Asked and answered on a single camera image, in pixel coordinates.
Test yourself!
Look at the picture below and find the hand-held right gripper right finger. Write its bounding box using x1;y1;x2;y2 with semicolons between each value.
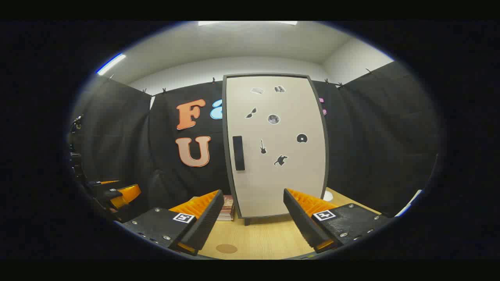
283;188;391;253

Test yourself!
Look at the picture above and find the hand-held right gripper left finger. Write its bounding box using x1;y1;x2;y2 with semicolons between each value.
122;190;225;256

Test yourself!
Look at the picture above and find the beige cabinet door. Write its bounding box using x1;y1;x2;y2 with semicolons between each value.
226;76;327;218

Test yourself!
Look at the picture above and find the dark grey cabinet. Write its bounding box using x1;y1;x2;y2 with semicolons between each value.
221;73;329;226

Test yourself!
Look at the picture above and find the stack of brown books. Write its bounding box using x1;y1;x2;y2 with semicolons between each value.
217;195;235;222

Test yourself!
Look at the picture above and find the dark equipment stand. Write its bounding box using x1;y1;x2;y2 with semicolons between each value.
68;115;86;184

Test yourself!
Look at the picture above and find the black backdrop cloth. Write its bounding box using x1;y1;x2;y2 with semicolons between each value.
68;60;444;219

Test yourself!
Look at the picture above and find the white sheet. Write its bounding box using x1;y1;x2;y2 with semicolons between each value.
395;189;423;217

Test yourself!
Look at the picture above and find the ceiling light panel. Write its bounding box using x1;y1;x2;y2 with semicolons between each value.
96;53;127;76

